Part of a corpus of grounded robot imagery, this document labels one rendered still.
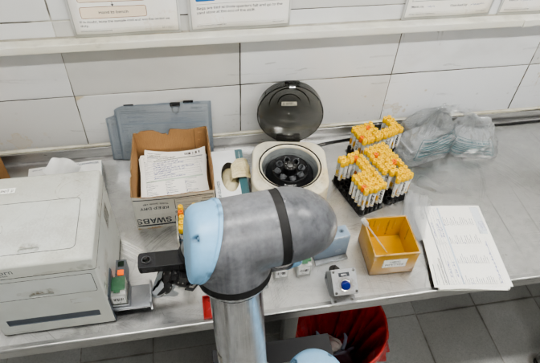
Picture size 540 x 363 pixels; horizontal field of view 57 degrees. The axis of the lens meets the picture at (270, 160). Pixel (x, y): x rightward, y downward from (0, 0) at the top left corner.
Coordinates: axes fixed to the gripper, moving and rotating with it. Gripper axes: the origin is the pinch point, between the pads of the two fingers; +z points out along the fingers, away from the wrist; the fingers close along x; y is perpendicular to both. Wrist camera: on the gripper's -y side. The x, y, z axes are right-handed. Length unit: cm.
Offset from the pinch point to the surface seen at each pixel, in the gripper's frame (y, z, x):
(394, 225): 61, -37, 12
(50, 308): -23.7, 6.6, -4.5
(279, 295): 31.6, -12.7, -3.3
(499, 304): 176, 5, 25
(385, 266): 56, -32, -1
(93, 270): -19.4, -12.2, -4.5
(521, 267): 95, -49, -5
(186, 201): 5.8, -10.8, 24.9
